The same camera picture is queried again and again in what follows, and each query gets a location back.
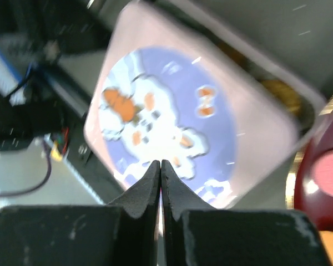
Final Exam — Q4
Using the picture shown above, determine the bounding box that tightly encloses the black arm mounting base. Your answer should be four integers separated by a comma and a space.
33, 65, 123, 204

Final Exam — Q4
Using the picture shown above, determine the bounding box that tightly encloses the red round tray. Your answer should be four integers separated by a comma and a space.
285, 96, 333, 231

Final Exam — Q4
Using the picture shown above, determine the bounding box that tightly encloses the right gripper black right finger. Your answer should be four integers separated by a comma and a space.
160, 160, 331, 265

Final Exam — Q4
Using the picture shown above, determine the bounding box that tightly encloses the pink round cookie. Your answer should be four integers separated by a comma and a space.
312, 150, 333, 197

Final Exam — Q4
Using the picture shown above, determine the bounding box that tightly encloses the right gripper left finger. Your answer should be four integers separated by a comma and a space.
0, 161, 160, 265

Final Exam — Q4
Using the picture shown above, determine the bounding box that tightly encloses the silver tin lid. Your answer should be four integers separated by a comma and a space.
83, 2, 300, 209

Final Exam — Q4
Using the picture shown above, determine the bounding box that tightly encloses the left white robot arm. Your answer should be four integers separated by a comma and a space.
0, 1, 111, 152

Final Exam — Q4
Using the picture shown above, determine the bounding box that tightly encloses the cookie tin with paper cups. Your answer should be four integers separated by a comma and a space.
155, 0, 328, 156

